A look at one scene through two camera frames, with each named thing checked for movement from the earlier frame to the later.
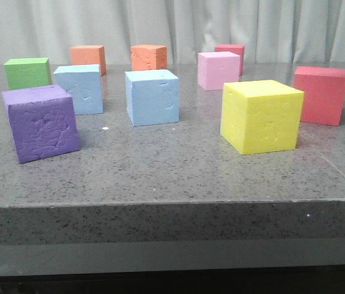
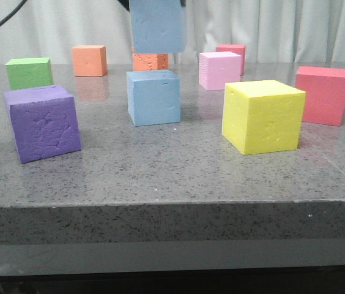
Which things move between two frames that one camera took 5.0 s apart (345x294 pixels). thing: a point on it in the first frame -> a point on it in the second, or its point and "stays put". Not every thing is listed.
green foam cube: x=28 y=73 stays put
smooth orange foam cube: x=89 y=55 stays put
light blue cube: x=153 y=97 stays put
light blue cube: x=84 y=82 -> x=158 y=26
